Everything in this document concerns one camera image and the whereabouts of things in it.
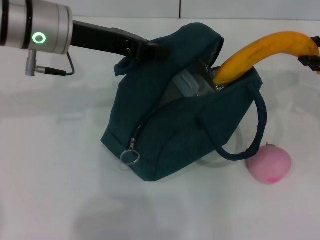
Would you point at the clear blue-rimmed food container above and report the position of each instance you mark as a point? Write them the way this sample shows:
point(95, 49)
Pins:
point(185, 83)

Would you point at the yellow banana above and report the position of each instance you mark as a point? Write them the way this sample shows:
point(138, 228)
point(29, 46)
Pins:
point(250, 57)

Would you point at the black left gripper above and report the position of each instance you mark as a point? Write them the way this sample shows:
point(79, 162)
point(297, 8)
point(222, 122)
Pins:
point(105, 38)

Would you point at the dark blue insulated bag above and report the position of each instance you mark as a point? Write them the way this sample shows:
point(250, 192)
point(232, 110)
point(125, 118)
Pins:
point(180, 135)

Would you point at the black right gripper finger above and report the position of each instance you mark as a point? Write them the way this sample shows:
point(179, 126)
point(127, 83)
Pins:
point(313, 62)
point(317, 41)

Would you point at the pink peach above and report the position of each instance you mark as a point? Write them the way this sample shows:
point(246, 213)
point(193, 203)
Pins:
point(270, 162)

